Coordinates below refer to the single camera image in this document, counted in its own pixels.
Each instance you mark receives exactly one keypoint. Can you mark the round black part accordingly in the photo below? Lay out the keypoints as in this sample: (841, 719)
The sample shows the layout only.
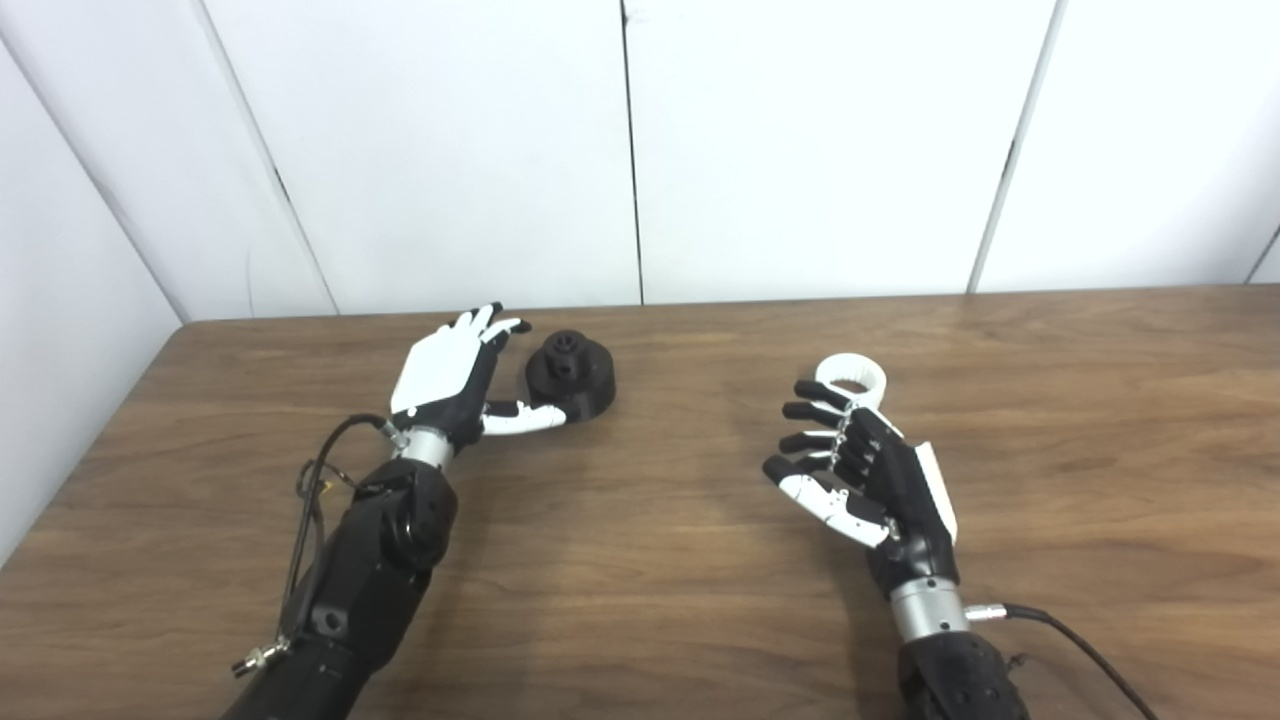
(570, 375)

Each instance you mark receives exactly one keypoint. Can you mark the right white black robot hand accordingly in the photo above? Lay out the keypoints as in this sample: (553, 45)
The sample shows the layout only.
(900, 485)

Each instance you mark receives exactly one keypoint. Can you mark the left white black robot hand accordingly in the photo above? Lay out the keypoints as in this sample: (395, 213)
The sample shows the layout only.
(440, 375)

